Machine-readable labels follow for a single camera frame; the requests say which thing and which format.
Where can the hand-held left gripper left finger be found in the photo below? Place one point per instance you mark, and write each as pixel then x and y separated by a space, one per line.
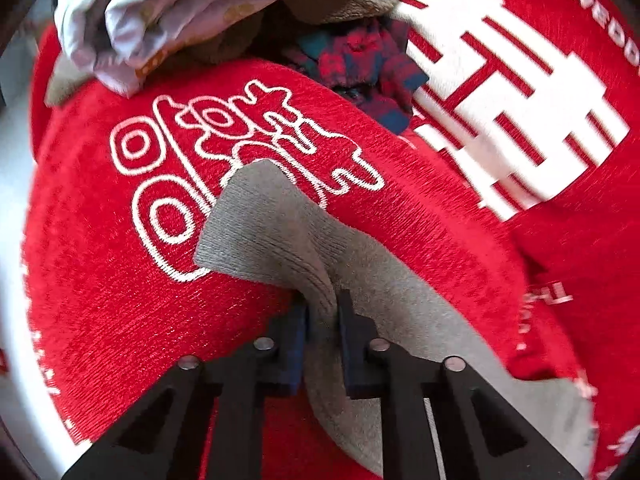
pixel 297 355

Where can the red blue plaid cloth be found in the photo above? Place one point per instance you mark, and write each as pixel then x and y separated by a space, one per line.
pixel 360 60

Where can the red printed blanket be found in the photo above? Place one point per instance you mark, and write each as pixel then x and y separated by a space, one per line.
pixel 100 260

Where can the white lilac printed cloth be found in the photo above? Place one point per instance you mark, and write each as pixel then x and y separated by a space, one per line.
pixel 175 5

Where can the grey small cloth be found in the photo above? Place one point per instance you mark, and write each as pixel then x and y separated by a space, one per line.
pixel 280 230

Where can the brown fleece cloth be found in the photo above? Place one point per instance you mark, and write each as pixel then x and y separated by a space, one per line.
pixel 340 5

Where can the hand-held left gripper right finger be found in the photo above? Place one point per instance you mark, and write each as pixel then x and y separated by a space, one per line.
pixel 353 360

